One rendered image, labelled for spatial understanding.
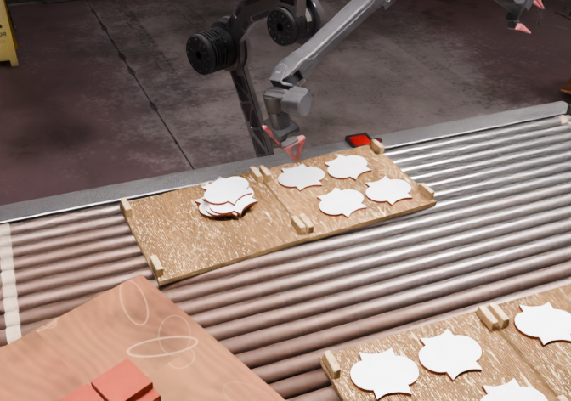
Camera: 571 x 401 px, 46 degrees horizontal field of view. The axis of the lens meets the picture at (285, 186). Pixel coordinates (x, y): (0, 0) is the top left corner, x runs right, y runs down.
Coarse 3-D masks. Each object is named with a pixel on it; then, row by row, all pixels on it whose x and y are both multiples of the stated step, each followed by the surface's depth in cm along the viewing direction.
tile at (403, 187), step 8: (368, 184) 199; (376, 184) 199; (384, 184) 199; (392, 184) 199; (400, 184) 199; (408, 184) 200; (368, 192) 196; (376, 192) 196; (384, 192) 196; (392, 192) 196; (400, 192) 196; (408, 192) 196; (376, 200) 193; (384, 200) 193; (392, 200) 193
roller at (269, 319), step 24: (552, 240) 184; (456, 264) 174; (480, 264) 176; (360, 288) 166; (384, 288) 167; (408, 288) 169; (264, 312) 159; (288, 312) 159; (312, 312) 161; (216, 336) 153
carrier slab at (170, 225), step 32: (192, 192) 195; (256, 192) 196; (128, 224) 183; (160, 224) 182; (192, 224) 183; (224, 224) 183; (256, 224) 183; (288, 224) 184; (160, 256) 172; (192, 256) 172; (224, 256) 172; (256, 256) 174
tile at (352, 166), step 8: (336, 160) 210; (344, 160) 210; (352, 160) 210; (360, 160) 210; (328, 168) 206; (336, 168) 206; (344, 168) 206; (352, 168) 206; (360, 168) 206; (368, 168) 206; (336, 176) 202; (344, 176) 202; (352, 176) 202
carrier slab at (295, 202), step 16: (368, 144) 219; (304, 160) 211; (320, 160) 211; (368, 160) 212; (384, 160) 212; (272, 176) 203; (368, 176) 204; (384, 176) 204; (400, 176) 205; (272, 192) 197; (288, 192) 196; (304, 192) 196; (320, 192) 197; (416, 192) 198; (288, 208) 190; (304, 208) 190; (368, 208) 191; (384, 208) 191; (400, 208) 191; (416, 208) 192; (320, 224) 184; (336, 224) 184; (352, 224) 184; (368, 224) 187
